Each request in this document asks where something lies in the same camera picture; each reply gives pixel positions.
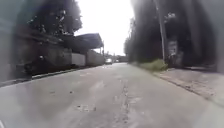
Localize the car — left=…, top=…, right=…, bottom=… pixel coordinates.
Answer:
left=104, top=58, right=114, bottom=66

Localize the row of dark trees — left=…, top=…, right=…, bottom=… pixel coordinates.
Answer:
left=123, top=0, right=224, bottom=69

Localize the sign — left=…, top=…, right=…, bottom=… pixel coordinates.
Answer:
left=167, top=40, right=180, bottom=58

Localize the grey cracked concrete road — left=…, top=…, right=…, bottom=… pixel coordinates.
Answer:
left=0, top=62, right=224, bottom=128

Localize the dark leafy tree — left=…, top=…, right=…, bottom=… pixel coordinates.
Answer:
left=27, top=0, right=84, bottom=38

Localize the building with dark overhanging roof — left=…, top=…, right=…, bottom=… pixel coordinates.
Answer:
left=62, top=32, right=105, bottom=56

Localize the tall utility pole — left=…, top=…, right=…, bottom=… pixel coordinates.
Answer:
left=153, top=0, right=169, bottom=63

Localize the grass verge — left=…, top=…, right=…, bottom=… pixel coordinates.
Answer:
left=132, top=58, right=170, bottom=73

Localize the pale kerb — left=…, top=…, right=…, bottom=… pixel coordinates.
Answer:
left=0, top=65, right=101, bottom=88

